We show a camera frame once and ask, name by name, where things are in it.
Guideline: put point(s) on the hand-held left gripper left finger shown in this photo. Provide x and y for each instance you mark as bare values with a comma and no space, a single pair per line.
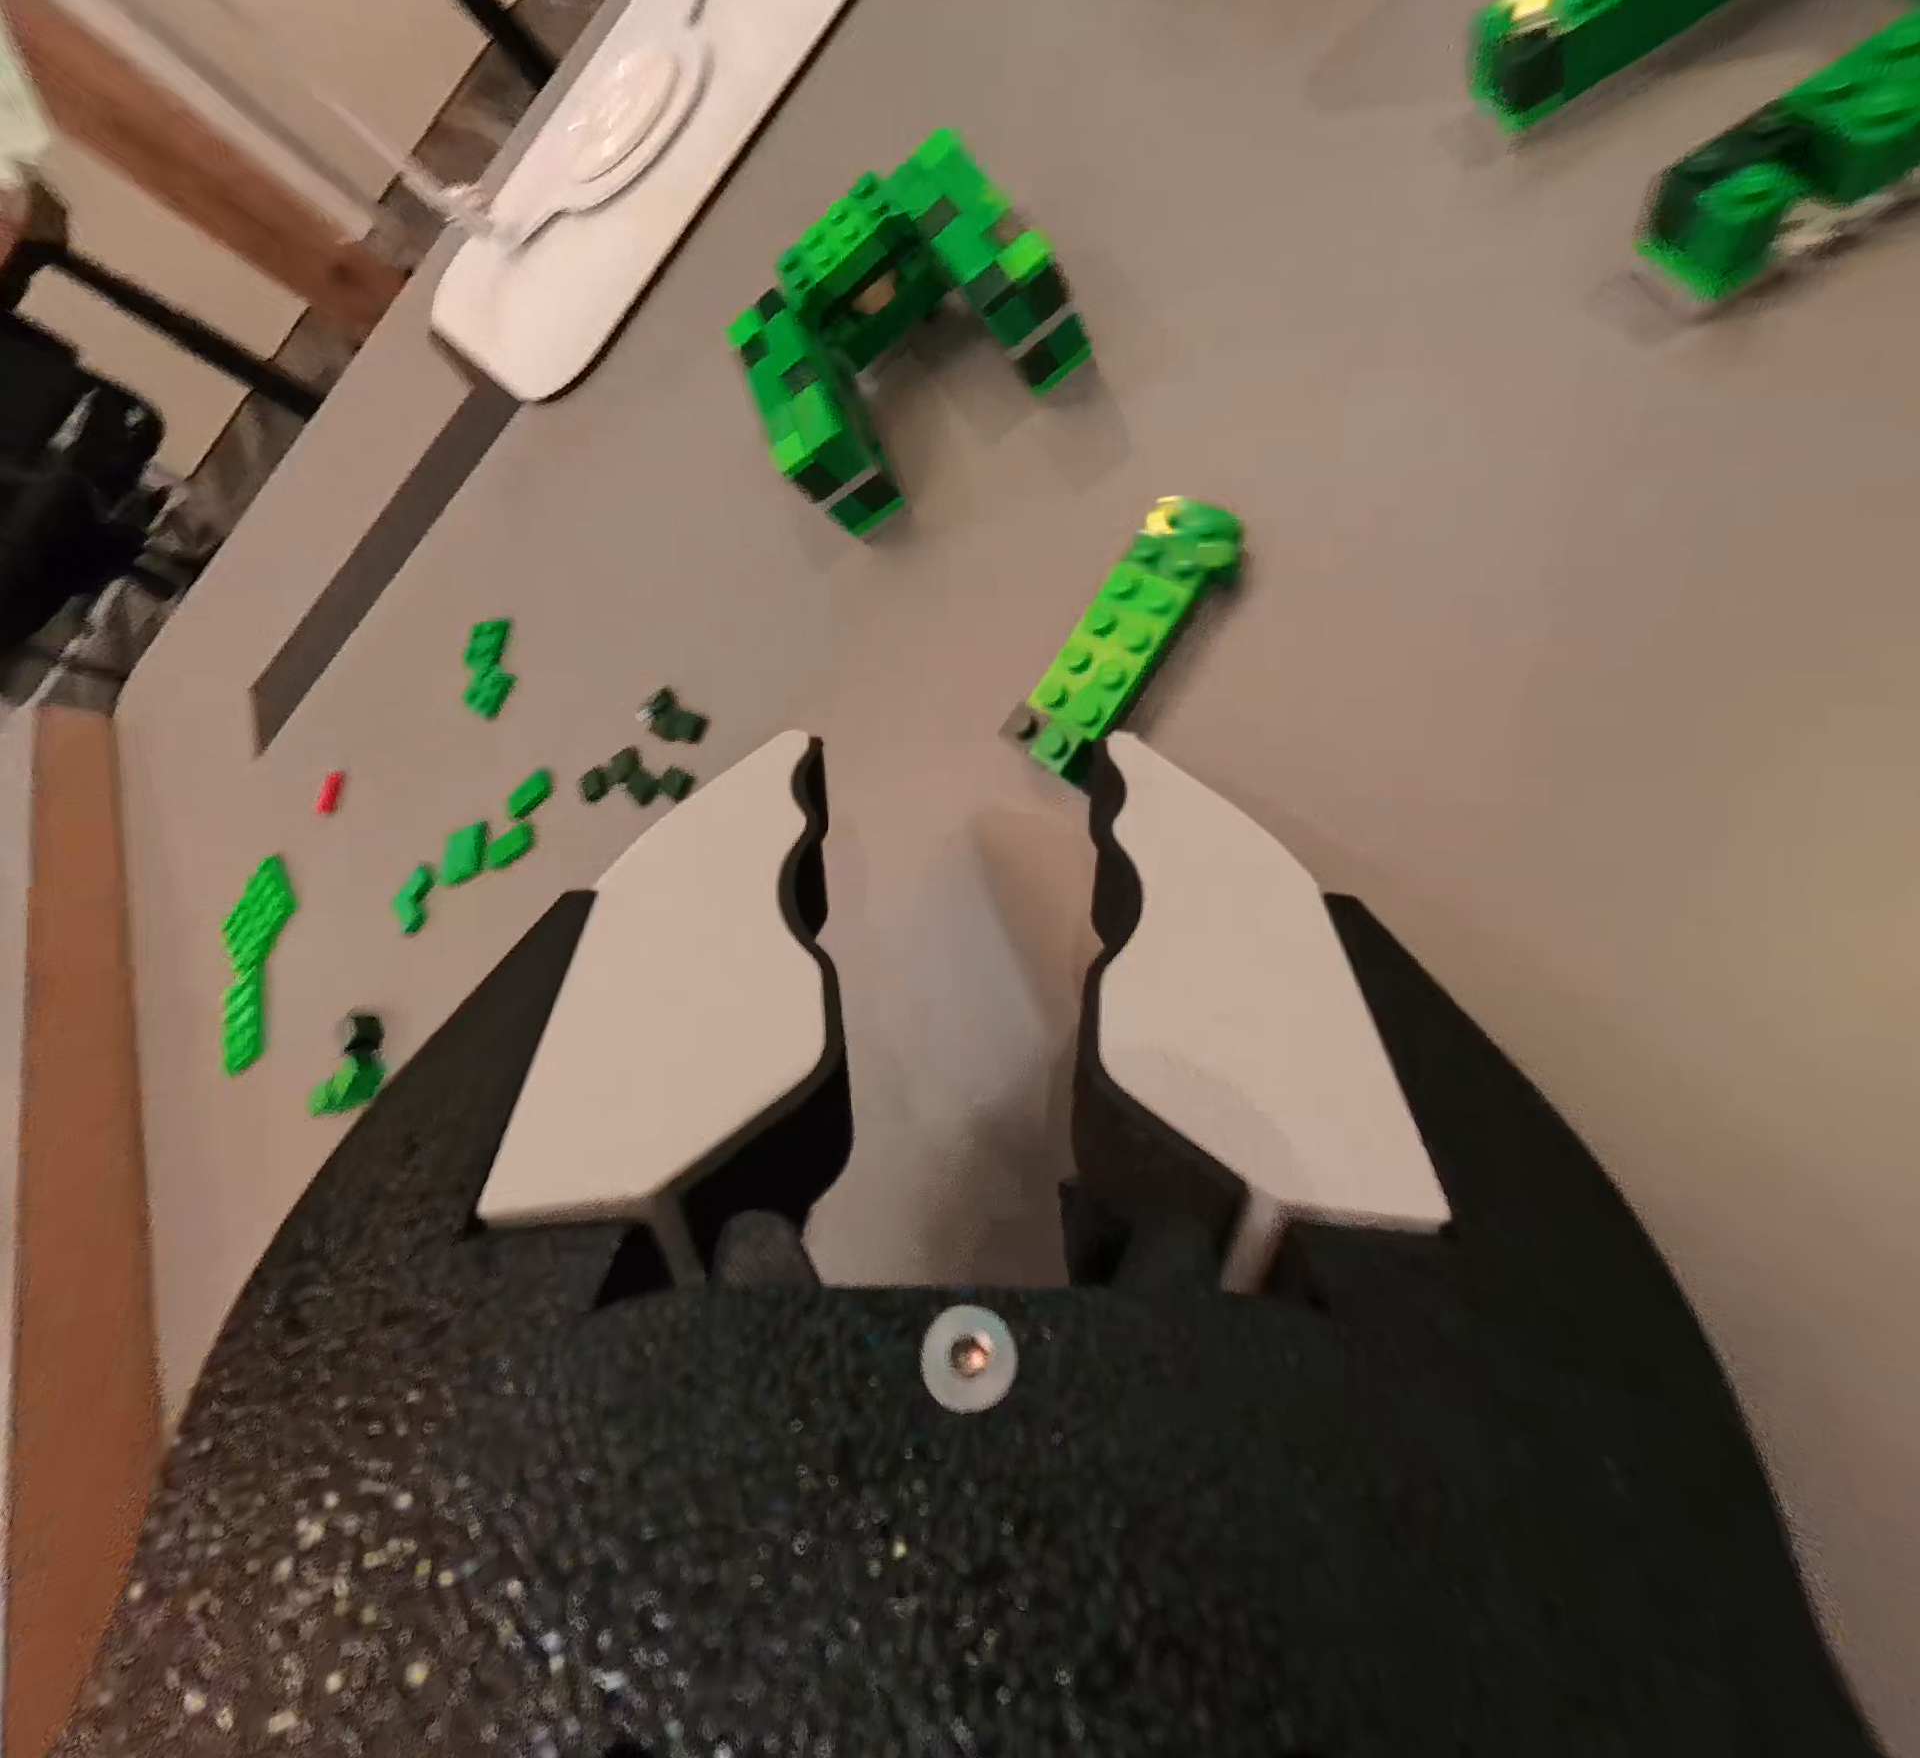
661,1007

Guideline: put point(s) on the dark green small brick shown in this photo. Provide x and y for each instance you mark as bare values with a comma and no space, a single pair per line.
362,1033

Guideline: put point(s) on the black chair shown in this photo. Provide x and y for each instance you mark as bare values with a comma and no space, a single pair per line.
61,512

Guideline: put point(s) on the bright green rectangular tile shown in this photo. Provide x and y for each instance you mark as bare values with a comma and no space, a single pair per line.
511,843
528,795

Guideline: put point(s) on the green brick limb grey underside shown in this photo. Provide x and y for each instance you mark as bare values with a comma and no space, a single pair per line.
1800,168

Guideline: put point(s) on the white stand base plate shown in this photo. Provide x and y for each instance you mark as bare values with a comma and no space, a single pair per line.
705,64

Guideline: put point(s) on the joined green slope bricks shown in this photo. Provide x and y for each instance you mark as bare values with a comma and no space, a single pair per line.
344,1086

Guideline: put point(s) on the long green brick strip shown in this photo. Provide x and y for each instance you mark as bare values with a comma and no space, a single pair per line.
1117,648

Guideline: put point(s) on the bright green square tile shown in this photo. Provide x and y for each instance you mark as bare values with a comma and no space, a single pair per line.
462,855

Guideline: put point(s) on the cluster of dark green tiles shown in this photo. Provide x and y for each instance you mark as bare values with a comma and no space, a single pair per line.
636,780

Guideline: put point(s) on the wood-edged side table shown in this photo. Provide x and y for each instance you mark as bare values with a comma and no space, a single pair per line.
84,1037

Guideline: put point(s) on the joined green square plates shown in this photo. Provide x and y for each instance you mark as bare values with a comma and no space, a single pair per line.
489,685

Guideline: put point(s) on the small green corner tile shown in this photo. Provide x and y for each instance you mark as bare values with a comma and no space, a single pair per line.
412,896

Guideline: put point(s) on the green brick arch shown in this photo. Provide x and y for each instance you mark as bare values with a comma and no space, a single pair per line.
810,409

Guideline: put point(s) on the black metal bar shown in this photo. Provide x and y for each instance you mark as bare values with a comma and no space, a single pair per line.
181,325

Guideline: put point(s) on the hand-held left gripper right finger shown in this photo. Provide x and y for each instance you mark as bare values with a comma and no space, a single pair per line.
1260,1037

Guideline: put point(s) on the stepped bright green studded plate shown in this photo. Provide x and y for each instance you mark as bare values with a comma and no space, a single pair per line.
254,949

